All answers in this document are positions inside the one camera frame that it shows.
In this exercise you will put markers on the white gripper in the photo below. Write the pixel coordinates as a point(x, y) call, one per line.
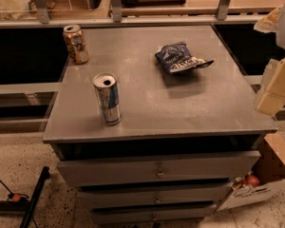
point(274, 97)

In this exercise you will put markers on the redbull can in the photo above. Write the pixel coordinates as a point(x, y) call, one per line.
point(107, 93)

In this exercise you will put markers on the orange soda can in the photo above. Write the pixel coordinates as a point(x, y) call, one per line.
point(76, 44)

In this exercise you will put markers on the blue chip bag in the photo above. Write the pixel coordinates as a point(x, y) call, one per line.
point(177, 58)

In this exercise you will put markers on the cardboard box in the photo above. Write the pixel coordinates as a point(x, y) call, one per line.
point(270, 171)

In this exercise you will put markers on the grey drawer cabinet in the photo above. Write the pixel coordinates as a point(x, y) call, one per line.
point(203, 110)

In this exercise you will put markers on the top drawer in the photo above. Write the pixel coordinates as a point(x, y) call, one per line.
point(201, 166)

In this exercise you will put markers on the drawer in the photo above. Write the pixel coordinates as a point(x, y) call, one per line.
point(153, 195)
point(153, 214)
point(201, 166)

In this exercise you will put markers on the middle drawer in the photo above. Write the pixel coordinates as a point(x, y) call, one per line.
point(153, 195)

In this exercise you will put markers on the bottom drawer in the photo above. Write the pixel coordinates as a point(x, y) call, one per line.
point(153, 214)

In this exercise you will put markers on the black tripod leg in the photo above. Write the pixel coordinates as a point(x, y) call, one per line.
point(34, 198)

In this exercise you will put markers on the metal railing frame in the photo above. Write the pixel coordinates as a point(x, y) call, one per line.
point(58, 13)

